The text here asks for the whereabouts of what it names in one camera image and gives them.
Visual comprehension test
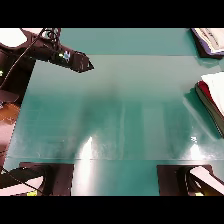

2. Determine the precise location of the dark blue garment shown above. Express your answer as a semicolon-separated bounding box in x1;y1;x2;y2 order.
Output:
190;27;224;61

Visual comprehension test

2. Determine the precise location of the black cable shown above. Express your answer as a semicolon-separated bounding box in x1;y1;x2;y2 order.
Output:
0;27;63;90

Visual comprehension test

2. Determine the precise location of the pale striped garment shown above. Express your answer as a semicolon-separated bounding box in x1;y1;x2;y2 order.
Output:
193;27;224;54

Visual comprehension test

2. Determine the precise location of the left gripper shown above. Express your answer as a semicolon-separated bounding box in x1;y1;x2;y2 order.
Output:
65;50;95;74

